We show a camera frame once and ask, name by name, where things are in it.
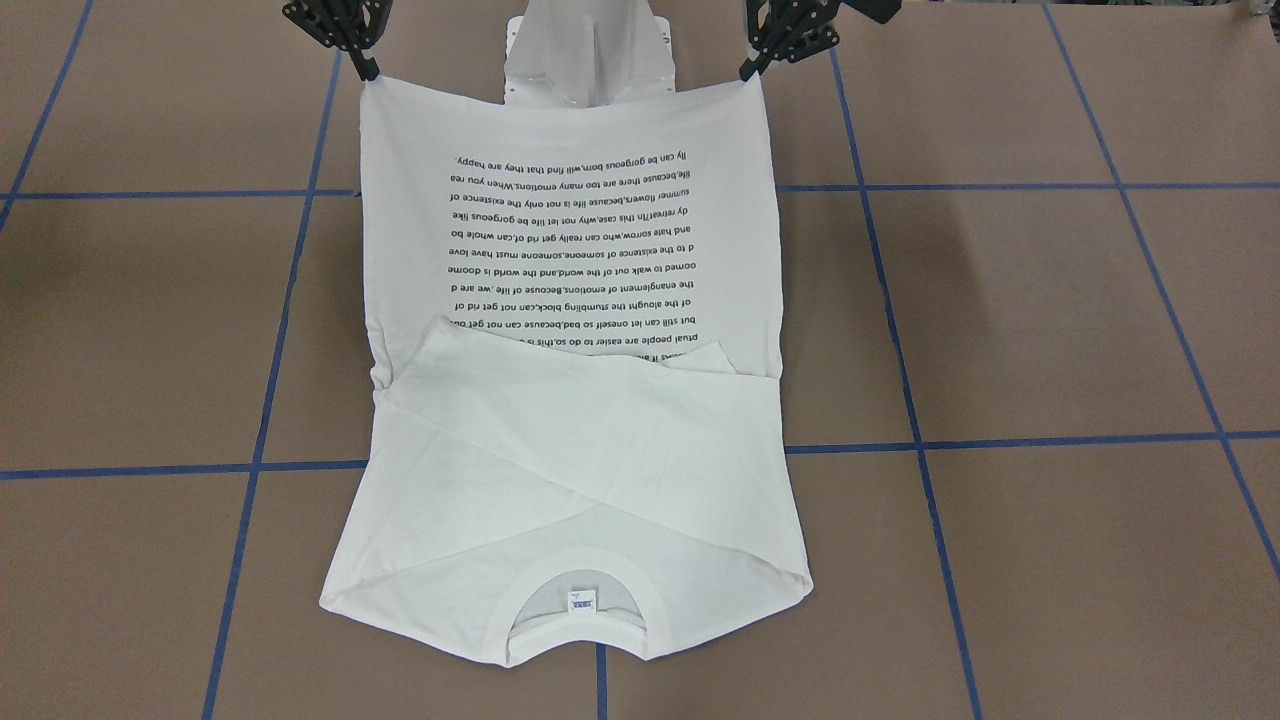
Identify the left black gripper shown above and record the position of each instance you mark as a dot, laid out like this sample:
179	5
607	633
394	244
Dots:
787	25

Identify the white printed t-shirt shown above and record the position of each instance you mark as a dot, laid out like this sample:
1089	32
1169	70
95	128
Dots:
574	318

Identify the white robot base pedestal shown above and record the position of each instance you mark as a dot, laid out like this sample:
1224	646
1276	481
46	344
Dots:
585	54

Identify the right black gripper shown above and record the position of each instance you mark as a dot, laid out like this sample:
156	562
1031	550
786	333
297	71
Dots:
343	24

